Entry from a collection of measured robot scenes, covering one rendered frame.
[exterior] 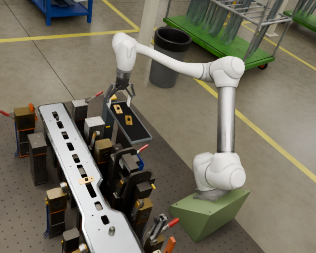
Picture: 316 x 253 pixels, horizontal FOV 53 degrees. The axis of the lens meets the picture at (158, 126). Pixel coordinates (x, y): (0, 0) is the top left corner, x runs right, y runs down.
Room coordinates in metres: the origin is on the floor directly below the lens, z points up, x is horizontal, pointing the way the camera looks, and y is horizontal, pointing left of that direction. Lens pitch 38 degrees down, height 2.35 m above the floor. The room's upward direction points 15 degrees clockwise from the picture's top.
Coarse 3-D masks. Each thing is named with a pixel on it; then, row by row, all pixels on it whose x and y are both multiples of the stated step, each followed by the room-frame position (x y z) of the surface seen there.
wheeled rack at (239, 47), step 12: (252, 0) 5.82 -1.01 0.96; (300, 0) 5.31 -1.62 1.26; (168, 12) 5.79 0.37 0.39; (252, 12) 5.13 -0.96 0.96; (264, 12) 4.60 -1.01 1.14; (168, 24) 5.69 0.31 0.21; (180, 24) 5.65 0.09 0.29; (192, 24) 5.81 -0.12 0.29; (264, 24) 4.69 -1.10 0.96; (288, 24) 5.32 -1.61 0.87; (192, 36) 5.29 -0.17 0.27; (204, 36) 5.39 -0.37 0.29; (216, 36) 5.54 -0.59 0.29; (216, 48) 5.01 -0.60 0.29; (228, 48) 5.15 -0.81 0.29; (240, 48) 5.29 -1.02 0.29; (276, 48) 5.32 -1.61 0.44; (252, 60) 4.92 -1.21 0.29; (264, 60) 5.09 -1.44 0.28
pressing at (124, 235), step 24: (48, 120) 1.46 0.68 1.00; (72, 120) 1.52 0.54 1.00; (72, 144) 1.32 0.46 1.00; (72, 168) 1.14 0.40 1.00; (96, 168) 1.18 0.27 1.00; (72, 192) 0.99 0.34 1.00; (96, 192) 1.03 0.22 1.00; (96, 216) 0.89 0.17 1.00; (120, 216) 0.92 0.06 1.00; (96, 240) 0.77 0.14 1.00; (120, 240) 0.80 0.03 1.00
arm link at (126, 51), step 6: (126, 42) 1.55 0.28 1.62; (132, 42) 1.57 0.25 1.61; (120, 48) 1.52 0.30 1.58; (126, 48) 1.52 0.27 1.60; (132, 48) 1.53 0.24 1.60; (120, 54) 1.51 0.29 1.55; (126, 54) 1.51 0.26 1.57; (132, 54) 1.53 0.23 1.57; (120, 60) 1.51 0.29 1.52; (126, 60) 1.51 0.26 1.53; (132, 60) 1.53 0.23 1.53; (120, 66) 1.51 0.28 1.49; (126, 66) 1.51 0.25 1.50; (132, 66) 1.54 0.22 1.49
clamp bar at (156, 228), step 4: (160, 216) 0.83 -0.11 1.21; (164, 216) 0.83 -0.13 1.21; (156, 220) 0.80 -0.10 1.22; (160, 220) 0.81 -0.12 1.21; (164, 220) 0.81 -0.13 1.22; (156, 224) 0.83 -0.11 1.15; (160, 224) 0.81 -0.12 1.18; (164, 224) 0.82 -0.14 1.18; (152, 228) 0.82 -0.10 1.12; (156, 228) 0.82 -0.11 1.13; (160, 228) 0.81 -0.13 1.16; (152, 232) 0.83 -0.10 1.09; (156, 232) 0.80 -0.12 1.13; (148, 236) 0.82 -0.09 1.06; (156, 236) 0.81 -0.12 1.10; (152, 240) 0.80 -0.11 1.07
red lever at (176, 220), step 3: (174, 219) 0.89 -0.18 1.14; (177, 219) 0.89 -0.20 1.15; (171, 222) 0.87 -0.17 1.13; (174, 222) 0.87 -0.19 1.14; (177, 222) 0.88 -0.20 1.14; (168, 225) 0.86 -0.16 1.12; (171, 225) 0.86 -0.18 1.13; (165, 228) 0.85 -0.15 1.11; (168, 228) 0.86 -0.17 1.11; (162, 231) 0.84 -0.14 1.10; (159, 234) 0.83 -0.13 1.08; (150, 237) 0.81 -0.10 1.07
